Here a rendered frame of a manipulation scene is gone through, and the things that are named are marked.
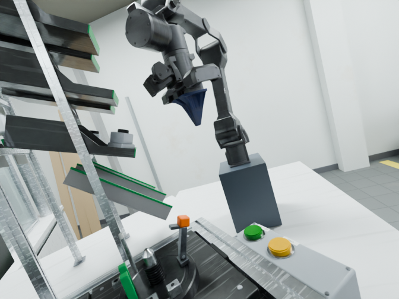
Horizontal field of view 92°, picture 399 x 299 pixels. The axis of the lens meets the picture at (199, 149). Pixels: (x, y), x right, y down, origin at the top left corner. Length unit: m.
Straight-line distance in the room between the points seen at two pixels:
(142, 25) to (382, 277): 0.61
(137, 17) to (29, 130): 0.36
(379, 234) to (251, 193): 0.30
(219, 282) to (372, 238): 0.38
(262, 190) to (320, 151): 2.59
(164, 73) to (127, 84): 2.83
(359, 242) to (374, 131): 2.89
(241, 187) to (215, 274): 0.27
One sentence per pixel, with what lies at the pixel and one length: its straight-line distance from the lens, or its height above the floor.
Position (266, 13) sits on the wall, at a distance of 3.10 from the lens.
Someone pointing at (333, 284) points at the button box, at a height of 0.96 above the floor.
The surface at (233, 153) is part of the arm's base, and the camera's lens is 0.61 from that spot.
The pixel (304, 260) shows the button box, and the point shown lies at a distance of 0.41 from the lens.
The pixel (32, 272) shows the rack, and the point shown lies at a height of 1.03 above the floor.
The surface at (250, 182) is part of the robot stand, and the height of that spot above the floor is 1.01.
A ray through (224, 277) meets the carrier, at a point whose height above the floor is 0.97.
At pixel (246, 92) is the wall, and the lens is 2.85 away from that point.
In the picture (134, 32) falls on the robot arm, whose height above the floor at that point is 1.40.
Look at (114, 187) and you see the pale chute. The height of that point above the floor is 1.13.
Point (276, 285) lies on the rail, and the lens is 0.38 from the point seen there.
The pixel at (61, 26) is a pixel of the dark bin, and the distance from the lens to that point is 0.63.
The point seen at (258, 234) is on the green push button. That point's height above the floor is 0.97.
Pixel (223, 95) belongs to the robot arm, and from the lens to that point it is 0.61.
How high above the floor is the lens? 1.23
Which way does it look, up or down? 9 degrees down
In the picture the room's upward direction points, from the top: 18 degrees counter-clockwise
